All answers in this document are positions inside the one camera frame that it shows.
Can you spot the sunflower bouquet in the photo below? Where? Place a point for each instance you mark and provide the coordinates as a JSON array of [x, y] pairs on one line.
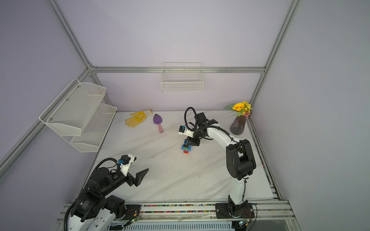
[[241, 109]]

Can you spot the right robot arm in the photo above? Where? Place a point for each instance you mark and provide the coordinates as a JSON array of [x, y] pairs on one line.
[[239, 157]]

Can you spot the dark glass vase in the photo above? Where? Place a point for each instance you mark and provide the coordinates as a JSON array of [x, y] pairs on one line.
[[238, 125]]

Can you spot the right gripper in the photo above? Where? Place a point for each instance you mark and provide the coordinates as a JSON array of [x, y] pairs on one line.
[[193, 141]]

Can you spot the white mesh lower shelf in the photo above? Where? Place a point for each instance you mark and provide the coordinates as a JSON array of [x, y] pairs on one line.
[[93, 135]]

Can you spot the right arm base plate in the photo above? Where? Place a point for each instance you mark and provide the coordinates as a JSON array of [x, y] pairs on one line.
[[229, 210]]

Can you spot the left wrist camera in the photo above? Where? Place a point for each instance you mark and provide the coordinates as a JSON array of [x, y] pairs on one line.
[[124, 164]]

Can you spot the purple garden trowel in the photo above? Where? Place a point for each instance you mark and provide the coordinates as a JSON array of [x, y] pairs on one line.
[[158, 120]]

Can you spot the white mesh upper shelf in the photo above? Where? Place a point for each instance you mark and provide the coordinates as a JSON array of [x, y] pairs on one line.
[[70, 113]]

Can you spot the yellow work glove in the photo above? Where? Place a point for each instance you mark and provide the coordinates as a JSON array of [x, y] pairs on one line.
[[137, 118]]

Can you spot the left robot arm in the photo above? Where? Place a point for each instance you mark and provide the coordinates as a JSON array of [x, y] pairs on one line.
[[96, 207]]

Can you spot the white mesh shelf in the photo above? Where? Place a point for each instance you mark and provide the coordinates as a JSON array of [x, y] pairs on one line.
[[70, 113], [93, 135]]

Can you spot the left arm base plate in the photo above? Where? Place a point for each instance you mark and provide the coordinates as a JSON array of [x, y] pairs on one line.
[[132, 211]]

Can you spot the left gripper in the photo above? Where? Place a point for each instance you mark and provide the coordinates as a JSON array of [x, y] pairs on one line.
[[138, 179]]

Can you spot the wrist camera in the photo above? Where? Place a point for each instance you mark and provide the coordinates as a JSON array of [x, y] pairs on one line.
[[183, 130], [124, 164]]

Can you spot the white wire wall basket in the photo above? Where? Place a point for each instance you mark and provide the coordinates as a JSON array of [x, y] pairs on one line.
[[180, 77]]

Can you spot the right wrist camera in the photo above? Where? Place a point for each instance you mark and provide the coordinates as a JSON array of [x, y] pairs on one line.
[[183, 130]]

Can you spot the light blue lego brick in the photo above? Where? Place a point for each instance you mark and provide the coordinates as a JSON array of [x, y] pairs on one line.
[[185, 149]]

